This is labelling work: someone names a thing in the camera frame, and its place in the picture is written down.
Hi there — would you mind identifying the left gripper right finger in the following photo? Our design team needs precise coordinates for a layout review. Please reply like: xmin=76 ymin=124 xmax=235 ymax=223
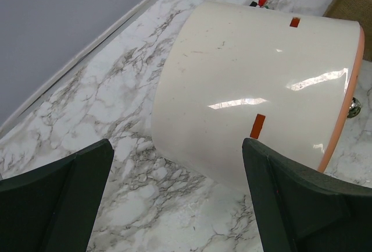
xmin=242 ymin=139 xmax=371 ymax=251

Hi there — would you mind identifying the cream cylindrical container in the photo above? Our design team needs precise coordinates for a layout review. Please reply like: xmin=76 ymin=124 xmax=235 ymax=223
xmin=152 ymin=1 xmax=364 ymax=193

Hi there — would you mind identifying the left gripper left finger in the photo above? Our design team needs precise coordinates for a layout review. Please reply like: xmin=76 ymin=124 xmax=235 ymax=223
xmin=1 ymin=139 xmax=114 ymax=251

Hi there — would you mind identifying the black capped marker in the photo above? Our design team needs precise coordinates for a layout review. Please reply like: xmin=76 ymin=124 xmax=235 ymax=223
xmin=249 ymin=1 xmax=259 ymax=7

